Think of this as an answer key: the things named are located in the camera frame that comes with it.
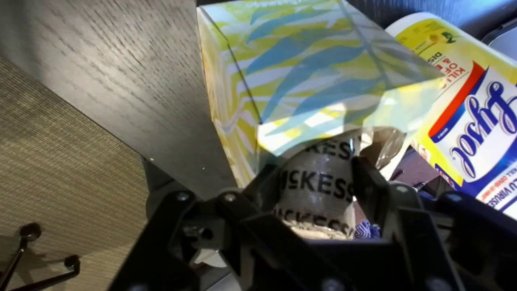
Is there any grey tape roll black print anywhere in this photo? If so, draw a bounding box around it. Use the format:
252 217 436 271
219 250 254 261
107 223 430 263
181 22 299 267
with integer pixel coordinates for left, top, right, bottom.
273 135 364 241

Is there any grey plastic object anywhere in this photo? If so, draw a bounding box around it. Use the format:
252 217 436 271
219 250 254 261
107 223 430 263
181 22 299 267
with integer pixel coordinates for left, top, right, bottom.
481 18 517 61

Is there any yellow disinfecting wipes canister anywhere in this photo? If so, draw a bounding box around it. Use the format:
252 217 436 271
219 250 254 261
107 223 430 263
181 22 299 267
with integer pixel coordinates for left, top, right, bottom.
386 12 517 221

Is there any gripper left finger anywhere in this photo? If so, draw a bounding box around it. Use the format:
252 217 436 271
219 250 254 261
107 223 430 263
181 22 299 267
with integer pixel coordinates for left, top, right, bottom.
108 163 309 291

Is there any yellow blue patterned tissue box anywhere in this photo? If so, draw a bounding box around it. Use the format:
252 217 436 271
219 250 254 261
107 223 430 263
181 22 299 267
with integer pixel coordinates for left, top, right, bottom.
197 0 445 189

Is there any black chair base with casters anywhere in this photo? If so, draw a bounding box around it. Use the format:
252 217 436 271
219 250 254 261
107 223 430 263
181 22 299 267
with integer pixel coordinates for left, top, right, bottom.
0 222 81 291

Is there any blue white striped cloth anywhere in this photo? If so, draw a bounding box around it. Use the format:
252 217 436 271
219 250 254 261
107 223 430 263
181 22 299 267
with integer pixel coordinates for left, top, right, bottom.
355 220 382 240

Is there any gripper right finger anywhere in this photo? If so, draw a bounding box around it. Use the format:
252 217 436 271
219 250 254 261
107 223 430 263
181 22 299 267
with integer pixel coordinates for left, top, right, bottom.
351 155 517 291

